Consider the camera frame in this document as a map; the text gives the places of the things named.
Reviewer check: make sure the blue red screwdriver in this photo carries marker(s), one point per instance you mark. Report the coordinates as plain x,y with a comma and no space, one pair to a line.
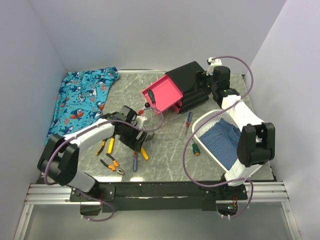
135,162

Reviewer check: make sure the white perforated basket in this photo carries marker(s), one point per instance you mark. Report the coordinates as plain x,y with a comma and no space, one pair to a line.
204,123

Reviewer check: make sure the pink top drawer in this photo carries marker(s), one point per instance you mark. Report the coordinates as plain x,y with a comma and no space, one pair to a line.
166,94

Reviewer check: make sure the aluminium rail frame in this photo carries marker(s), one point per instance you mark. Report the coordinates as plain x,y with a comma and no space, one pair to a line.
49,214

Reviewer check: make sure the blue screwdriver near basket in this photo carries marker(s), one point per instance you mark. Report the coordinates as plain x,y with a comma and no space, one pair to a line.
188,121

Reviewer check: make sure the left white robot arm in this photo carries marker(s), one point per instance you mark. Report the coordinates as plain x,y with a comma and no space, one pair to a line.
60,157

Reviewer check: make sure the black drawer cabinet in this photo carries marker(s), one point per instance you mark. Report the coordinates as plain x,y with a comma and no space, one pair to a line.
185,78

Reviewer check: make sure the black handle claw hammer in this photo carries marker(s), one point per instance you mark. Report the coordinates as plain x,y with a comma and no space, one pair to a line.
149,136

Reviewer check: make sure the black base crossbar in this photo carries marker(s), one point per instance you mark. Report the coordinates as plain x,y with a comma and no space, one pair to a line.
168,195

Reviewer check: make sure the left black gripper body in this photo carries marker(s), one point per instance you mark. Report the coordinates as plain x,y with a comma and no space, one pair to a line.
129,136

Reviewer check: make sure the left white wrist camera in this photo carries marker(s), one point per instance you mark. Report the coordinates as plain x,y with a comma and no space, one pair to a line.
141,120

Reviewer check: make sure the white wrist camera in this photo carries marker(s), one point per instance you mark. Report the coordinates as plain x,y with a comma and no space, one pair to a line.
213,62
141,120

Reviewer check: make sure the yellow handle screwdriver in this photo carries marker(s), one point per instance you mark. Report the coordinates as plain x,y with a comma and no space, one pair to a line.
111,145
144,154

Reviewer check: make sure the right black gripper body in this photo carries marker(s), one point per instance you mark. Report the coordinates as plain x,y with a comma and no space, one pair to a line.
206,81

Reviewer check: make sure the stubby green orange screwdriver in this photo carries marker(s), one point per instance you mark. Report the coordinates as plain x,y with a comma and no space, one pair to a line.
195,149

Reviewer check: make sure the blue shark print cloth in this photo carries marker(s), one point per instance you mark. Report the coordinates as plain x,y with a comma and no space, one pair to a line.
81,99

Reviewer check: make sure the yellow black needle-nose pliers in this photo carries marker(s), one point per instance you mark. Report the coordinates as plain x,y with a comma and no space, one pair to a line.
102,146

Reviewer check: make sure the green handle screwdriver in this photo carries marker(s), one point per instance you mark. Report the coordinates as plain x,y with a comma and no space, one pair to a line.
151,96

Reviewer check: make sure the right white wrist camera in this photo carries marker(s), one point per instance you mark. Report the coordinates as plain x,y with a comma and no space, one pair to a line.
213,62

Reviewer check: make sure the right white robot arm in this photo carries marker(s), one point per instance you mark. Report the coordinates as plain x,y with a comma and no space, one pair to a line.
257,140

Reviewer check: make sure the pink middle drawer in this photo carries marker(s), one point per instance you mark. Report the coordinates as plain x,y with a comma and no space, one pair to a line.
178,103

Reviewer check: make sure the blue checkered cloth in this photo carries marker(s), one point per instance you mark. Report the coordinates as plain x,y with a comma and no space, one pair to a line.
222,142

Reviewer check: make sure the orange black combination pliers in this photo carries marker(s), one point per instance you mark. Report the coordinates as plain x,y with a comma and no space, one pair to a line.
115,166

